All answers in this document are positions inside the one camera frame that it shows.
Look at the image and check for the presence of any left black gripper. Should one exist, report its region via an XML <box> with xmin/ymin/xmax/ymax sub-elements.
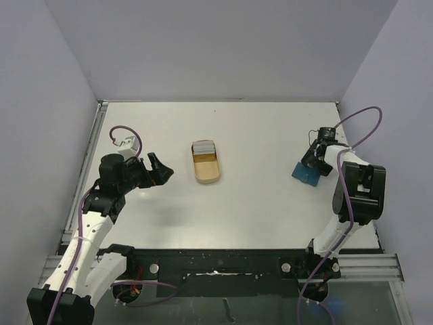
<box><xmin>118</xmin><ymin>152</ymin><xmax>173</xmax><ymax>194</ymax></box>

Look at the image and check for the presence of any blue leather card holder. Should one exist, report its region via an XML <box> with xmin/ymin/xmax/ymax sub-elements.
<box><xmin>292</xmin><ymin>162</ymin><xmax>321</xmax><ymax>187</ymax></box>

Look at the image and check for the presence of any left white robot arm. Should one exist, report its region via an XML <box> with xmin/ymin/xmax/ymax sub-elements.
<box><xmin>26</xmin><ymin>152</ymin><xmax>174</xmax><ymax>324</ymax></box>

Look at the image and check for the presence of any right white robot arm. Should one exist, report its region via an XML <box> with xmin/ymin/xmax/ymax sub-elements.
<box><xmin>300</xmin><ymin>127</ymin><xmax>386</xmax><ymax>277</ymax></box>

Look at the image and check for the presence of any stack of credit cards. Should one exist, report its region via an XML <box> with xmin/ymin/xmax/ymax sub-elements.
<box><xmin>191</xmin><ymin>140</ymin><xmax>216</xmax><ymax>155</ymax></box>

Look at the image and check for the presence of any beige oval tray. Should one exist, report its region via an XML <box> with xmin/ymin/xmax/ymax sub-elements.
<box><xmin>191</xmin><ymin>147</ymin><xmax>221</xmax><ymax>184</ymax></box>

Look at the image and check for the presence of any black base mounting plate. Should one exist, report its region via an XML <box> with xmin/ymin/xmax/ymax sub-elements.
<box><xmin>97</xmin><ymin>245</ymin><xmax>341</xmax><ymax>298</ymax></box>

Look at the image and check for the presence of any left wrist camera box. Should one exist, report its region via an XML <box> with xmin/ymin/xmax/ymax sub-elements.
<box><xmin>118</xmin><ymin>136</ymin><xmax>140</xmax><ymax>160</ymax></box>

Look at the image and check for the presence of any aluminium left side rail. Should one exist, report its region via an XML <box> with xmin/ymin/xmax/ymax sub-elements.
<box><xmin>60</xmin><ymin>101</ymin><xmax>108</xmax><ymax>246</ymax></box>

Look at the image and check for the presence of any aluminium rail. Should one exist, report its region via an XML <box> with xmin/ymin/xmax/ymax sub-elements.
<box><xmin>60</xmin><ymin>101</ymin><xmax>108</xmax><ymax>246</ymax></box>
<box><xmin>39</xmin><ymin>252</ymin><xmax>405</xmax><ymax>288</ymax></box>

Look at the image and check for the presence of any aluminium front rail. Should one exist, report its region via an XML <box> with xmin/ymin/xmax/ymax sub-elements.
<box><xmin>39</xmin><ymin>252</ymin><xmax>405</xmax><ymax>288</ymax></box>

